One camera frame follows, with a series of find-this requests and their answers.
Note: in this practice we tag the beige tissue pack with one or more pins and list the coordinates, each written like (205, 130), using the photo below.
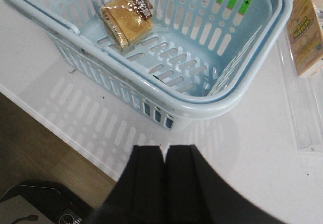
(305, 36)

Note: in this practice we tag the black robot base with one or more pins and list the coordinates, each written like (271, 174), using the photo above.
(43, 202)

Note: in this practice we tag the clear acrylic right tray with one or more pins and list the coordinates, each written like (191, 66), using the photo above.
(305, 100)

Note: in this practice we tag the packaged bread slice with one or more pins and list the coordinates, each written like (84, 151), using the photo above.
(127, 21)

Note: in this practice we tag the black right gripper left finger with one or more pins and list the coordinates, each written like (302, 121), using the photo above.
(138, 195)

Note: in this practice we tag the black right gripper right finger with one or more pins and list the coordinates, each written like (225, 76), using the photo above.
(197, 194)

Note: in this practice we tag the light blue plastic basket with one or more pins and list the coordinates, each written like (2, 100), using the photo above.
(196, 63)

